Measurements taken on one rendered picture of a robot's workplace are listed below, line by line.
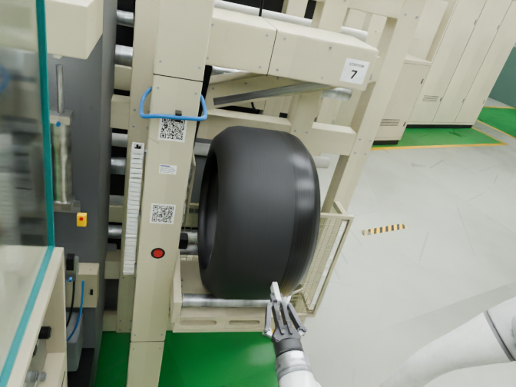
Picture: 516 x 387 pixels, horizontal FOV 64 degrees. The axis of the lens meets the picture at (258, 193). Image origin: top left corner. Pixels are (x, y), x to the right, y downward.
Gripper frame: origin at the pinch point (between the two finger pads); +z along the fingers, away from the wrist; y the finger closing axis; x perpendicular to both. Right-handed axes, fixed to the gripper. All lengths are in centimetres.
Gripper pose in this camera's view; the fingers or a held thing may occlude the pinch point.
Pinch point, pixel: (276, 293)
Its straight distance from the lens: 127.0
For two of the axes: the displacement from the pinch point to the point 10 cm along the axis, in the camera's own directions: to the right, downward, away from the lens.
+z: -1.6, -6.4, 7.5
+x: -2.3, 7.7, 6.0
